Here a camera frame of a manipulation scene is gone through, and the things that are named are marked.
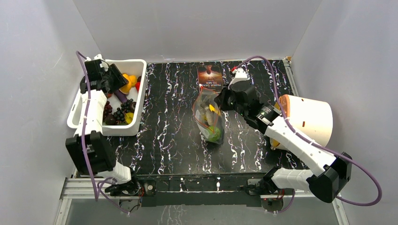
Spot yellow pear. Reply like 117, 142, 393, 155
209, 104, 219, 114

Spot orange fruit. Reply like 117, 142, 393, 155
119, 82, 132, 95

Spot grey toy fish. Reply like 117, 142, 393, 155
199, 103, 216, 126

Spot clear zip top bag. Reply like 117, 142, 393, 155
192, 86, 224, 144

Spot green round fruit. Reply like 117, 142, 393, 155
207, 126, 222, 143

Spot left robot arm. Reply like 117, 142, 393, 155
65, 56, 140, 196

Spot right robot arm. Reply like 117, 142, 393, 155
214, 81, 352, 203

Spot purple eggplant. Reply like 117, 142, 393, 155
114, 90, 128, 104

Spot red fruit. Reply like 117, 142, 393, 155
135, 82, 141, 92

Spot white plastic bin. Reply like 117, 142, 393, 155
67, 59, 147, 136

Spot book with dark cover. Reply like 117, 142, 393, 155
197, 65, 223, 93

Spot dark red grape bunch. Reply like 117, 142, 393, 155
103, 101, 113, 119

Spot black grape bunch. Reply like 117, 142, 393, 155
114, 98, 136, 124

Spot dark plum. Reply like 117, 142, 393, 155
105, 114, 117, 126

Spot yellow lemon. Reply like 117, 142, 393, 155
125, 112, 134, 124

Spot white cylinder orange lid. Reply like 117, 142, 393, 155
279, 94, 333, 147

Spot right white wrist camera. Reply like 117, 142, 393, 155
228, 67, 248, 89

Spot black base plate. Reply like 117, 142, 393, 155
138, 172, 268, 207

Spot aluminium frame rail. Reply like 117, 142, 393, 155
55, 179, 348, 225

